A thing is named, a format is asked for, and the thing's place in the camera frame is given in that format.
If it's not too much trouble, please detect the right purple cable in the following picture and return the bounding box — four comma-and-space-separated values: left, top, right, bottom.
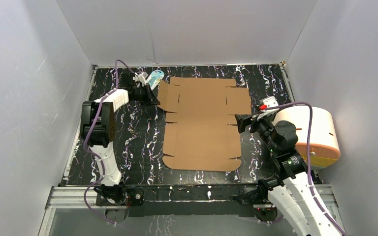
264, 101, 346, 235

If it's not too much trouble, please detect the brown cardboard box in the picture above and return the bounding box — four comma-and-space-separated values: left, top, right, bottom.
158, 77, 252, 172

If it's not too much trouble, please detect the teal white packaged item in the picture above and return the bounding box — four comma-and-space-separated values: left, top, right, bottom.
146, 70, 164, 90

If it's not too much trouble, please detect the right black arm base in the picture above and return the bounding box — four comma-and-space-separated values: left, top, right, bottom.
230, 177, 284, 225

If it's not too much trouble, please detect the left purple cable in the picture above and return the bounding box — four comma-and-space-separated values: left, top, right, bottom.
83, 59, 134, 225

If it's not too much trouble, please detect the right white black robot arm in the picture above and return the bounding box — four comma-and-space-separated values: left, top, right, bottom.
235, 115, 346, 236

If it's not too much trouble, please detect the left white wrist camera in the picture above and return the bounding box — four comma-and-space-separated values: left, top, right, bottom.
134, 72, 149, 86

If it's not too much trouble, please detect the aluminium frame rail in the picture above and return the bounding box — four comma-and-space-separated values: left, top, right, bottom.
38, 184, 346, 236

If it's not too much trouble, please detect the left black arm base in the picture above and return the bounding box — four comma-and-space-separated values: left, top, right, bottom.
94, 183, 144, 225

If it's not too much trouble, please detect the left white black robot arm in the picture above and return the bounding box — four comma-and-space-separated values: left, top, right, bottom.
80, 70, 164, 205

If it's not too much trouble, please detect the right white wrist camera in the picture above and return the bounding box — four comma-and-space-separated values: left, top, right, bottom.
252, 96, 279, 120

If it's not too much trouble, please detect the purple cable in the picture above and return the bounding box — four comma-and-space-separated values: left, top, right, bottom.
83, 59, 134, 225
264, 101, 346, 235

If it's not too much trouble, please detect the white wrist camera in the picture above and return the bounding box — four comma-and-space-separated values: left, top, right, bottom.
252, 96, 279, 120
134, 72, 149, 86

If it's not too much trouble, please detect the large white tape roll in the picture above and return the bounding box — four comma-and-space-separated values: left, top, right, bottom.
273, 106, 341, 170

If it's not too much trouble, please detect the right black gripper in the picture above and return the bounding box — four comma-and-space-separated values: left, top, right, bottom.
234, 111, 278, 154

